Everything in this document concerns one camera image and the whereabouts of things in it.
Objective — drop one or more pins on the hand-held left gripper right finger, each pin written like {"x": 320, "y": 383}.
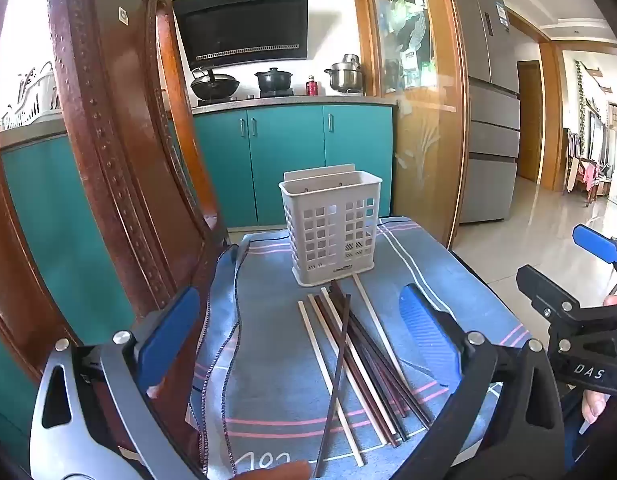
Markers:
{"x": 428, "y": 340}

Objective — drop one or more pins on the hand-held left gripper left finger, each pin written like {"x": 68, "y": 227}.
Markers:
{"x": 168, "y": 340}

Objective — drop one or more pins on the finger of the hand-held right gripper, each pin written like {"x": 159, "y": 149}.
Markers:
{"x": 596, "y": 242}
{"x": 543, "y": 290}

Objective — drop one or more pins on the dark brown chopstick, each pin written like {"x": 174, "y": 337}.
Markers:
{"x": 383, "y": 357}
{"x": 376, "y": 385}

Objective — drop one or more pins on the white chopstick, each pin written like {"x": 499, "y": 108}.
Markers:
{"x": 322, "y": 324}
{"x": 337, "y": 319}
{"x": 373, "y": 320}
{"x": 328, "y": 385}

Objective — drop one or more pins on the red-brown chopstick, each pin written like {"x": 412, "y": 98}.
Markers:
{"x": 359, "y": 387}

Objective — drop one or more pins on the black chopstick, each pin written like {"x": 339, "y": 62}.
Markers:
{"x": 333, "y": 400}

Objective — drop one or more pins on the white plastic utensil basket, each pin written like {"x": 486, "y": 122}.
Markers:
{"x": 333, "y": 240}

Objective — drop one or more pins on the person's right hand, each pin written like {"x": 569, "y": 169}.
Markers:
{"x": 593, "y": 405}

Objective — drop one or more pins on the black round table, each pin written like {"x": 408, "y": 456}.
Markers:
{"x": 488, "y": 290}

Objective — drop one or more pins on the clothes drying rack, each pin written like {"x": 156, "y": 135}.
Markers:
{"x": 586, "y": 170}

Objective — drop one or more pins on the blue striped cloth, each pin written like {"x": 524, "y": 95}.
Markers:
{"x": 268, "y": 340}

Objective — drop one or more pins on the brown wooden door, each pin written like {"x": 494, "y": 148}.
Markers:
{"x": 529, "y": 125}

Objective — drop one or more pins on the silver refrigerator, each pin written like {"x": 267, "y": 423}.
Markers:
{"x": 491, "y": 135}

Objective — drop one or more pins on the wooden framed glass door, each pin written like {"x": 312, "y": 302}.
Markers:
{"x": 418, "y": 160}

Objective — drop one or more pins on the carved wooden chair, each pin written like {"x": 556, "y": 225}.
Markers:
{"x": 113, "y": 160}

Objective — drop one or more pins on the teal base cabinet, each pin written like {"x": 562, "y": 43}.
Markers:
{"x": 288, "y": 160}

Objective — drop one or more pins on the grey kitchen countertop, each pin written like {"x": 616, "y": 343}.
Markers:
{"x": 338, "y": 100}

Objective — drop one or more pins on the gas stove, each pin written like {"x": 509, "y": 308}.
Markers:
{"x": 248, "y": 96}

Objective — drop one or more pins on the black wok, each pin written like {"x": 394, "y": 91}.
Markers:
{"x": 216, "y": 87}

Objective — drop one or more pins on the stainless steel pot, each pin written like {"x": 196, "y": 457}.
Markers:
{"x": 344, "y": 77}

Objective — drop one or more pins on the red bottle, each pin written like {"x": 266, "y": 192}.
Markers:
{"x": 313, "y": 87}

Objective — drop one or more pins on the black cooking pot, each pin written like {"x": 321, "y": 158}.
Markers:
{"x": 273, "y": 82}

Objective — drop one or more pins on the white plastic crate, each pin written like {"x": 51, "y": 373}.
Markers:
{"x": 33, "y": 95}

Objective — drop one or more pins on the black range hood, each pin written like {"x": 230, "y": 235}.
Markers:
{"x": 248, "y": 25}

